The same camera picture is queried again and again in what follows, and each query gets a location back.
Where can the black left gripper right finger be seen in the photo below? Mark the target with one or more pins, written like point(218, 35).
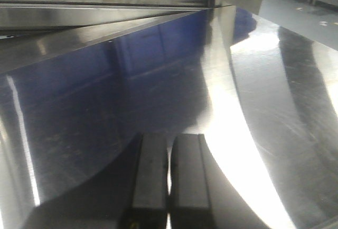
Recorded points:
point(201, 195)

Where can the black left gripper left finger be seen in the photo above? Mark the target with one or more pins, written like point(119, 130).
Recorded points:
point(130, 192)

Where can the stainless steel shelf rack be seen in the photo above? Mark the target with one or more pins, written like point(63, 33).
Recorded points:
point(37, 30)

